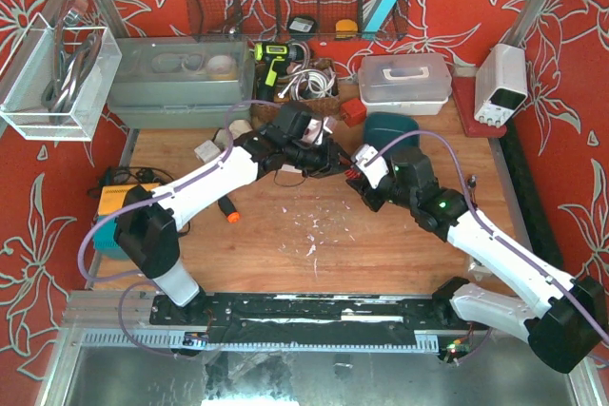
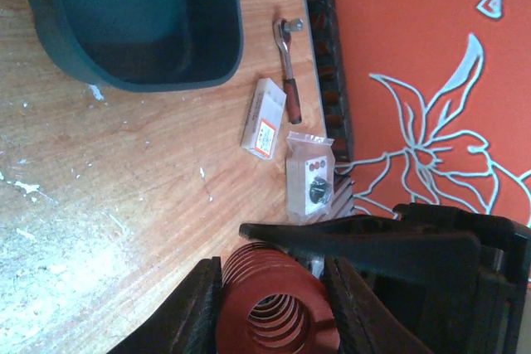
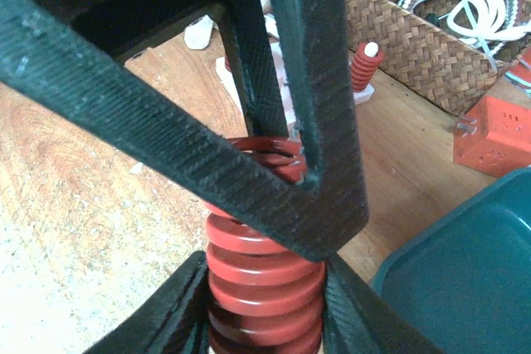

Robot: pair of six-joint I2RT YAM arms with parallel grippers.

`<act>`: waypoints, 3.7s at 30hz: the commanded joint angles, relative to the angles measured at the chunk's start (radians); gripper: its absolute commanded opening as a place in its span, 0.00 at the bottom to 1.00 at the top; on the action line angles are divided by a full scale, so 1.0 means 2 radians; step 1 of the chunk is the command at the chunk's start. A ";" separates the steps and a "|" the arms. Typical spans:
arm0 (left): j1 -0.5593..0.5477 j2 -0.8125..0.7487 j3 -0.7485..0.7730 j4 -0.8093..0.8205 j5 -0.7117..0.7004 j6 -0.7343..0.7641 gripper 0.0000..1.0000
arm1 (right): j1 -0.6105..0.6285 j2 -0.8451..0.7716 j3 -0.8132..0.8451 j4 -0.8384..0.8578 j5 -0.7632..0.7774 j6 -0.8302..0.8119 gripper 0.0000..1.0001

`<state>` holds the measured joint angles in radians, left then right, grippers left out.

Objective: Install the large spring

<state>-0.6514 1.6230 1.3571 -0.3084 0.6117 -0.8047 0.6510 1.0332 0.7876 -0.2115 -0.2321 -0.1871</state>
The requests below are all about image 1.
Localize small red spring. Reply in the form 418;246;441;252
344;166;362;181

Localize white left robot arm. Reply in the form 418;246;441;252
114;101;350;307

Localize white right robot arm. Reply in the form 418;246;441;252
346;145;607;374

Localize beige work glove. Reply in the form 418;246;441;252
212;120;252;150

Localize teal plastic tray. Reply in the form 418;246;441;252
363;112;419;151

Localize small red box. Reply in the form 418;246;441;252
339;98;367;127

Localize woven wicker basket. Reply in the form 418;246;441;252
273;58;341;116

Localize white power adapter cube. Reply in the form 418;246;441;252
194;140;224;164

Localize black orange screwdriver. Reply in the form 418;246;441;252
217;195;241;223

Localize clear white storage case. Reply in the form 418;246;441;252
358;53;452;116

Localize red mat under supply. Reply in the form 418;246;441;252
451;76;507;139

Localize white bench power supply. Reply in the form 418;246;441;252
474;44;527;128

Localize yellow tape measure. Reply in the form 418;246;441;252
335;19;359;41

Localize grey-green plastic toolbox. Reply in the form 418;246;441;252
108;37;255;129

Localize light blue flat case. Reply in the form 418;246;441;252
363;0;398;40

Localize yellow soldering station box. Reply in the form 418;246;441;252
97;184;137;218

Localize teal power supply box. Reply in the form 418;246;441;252
93;220;128;261

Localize grey pliers in bin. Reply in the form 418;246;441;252
41;15;102;126

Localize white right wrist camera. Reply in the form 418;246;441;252
351;144;389;189

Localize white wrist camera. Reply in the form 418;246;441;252
351;144;389;189
302;116;338;145

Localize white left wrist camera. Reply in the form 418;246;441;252
302;116;338;145

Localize white coiled cable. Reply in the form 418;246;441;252
278;68;337;102

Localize red handled ratchet wrench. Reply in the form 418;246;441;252
467;175;478;191

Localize yellow-green cordless drill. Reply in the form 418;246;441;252
254;42;305;102

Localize black tangled cables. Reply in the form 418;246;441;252
87;165;172;198

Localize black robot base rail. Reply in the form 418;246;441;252
149;293;486;346

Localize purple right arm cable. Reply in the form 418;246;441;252
365;129;609;369

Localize clear acrylic wall bin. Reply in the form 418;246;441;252
1;14;122;142

